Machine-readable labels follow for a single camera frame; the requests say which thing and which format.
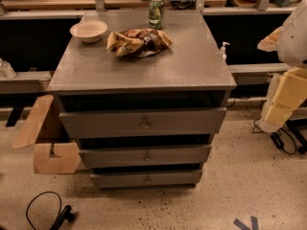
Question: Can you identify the grey drawer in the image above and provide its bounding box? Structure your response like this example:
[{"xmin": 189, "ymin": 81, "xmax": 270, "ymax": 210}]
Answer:
[
  {"xmin": 80, "ymin": 145, "xmax": 211, "ymax": 169},
  {"xmin": 59, "ymin": 107, "xmax": 226, "ymax": 139},
  {"xmin": 90, "ymin": 170, "xmax": 202, "ymax": 188}
]

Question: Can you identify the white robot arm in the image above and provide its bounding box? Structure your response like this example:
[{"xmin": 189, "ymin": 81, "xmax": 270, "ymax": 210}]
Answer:
[{"xmin": 257, "ymin": 0, "xmax": 307, "ymax": 132}]

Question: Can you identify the grey top drawer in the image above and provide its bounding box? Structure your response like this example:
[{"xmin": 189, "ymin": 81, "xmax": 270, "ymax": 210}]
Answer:
[{"xmin": 59, "ymin": 107, "xmax": 226, "ymax": 139}]

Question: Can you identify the grey drawer cabinet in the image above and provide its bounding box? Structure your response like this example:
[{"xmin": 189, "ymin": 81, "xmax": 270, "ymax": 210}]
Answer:
[{"xmin": 48, "ymin": 11, "xmax": 236, "ymax": 174}]

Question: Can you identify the grey bottom drawer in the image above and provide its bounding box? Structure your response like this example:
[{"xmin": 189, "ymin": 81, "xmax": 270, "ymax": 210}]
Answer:
[{"xmin": 90, "ymin": 170, "xmax": 202, "ymax": 188}]

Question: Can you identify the white pump bottle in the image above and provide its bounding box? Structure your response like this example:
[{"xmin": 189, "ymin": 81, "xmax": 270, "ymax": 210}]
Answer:
[{"xmin": 220, "ymin": 42, "xmax": 230, "ymax": 62}]

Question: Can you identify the blue floor tape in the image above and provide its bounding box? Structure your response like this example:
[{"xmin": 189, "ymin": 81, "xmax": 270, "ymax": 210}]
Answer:
[{"xmin": 232, "ymin": 216, "xmax": 260, "ymax": 230}]

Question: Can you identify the green soda can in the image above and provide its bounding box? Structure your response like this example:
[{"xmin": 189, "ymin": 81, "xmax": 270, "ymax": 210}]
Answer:
[{"xmin": 149, "ymin": 0, "xmax": 164, "ymax": 30}]

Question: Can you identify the crumpled chip bag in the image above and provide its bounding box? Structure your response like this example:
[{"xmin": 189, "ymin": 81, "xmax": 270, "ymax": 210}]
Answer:
[{"xmin": 106, "ymin": 29, "xmax": 173, "ymax": 58}]

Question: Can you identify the white bowl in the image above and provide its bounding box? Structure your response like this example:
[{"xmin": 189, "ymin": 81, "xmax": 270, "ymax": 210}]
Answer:
[{"xmin": 70, "ymin": 20, "xmax": 107, "ymax": 43}]

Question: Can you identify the cardboard box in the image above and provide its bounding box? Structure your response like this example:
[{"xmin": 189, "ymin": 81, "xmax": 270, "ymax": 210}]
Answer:
[{"xmin": 12, "ymin": 95, "xmax": 85, "ymax": 174}]

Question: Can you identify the black chair leg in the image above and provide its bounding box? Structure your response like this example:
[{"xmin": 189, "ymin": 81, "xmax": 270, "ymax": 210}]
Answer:
[{"xmin": 50, "ymin": 205, "xmax": 76, "ymax": 230}]

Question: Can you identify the black floor cable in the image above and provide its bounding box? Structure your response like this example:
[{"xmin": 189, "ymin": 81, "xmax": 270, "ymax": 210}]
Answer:
[{"xmin": 25, "ymin": 191, "xmax": 63, "ymax": 230}]

